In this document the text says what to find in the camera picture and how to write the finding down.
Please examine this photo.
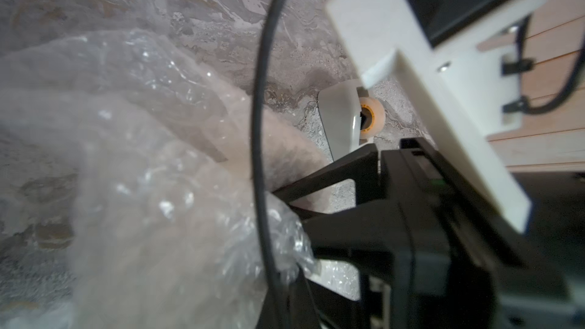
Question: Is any clear bubble wrap sheet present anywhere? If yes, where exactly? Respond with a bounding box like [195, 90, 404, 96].
[0, 27, 330, 329]

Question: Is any black camera cable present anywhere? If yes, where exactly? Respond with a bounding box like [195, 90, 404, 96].
[248, 0, 307, 329]

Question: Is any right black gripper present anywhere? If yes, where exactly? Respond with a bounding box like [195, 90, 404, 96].
[275, 138, 584, 328]

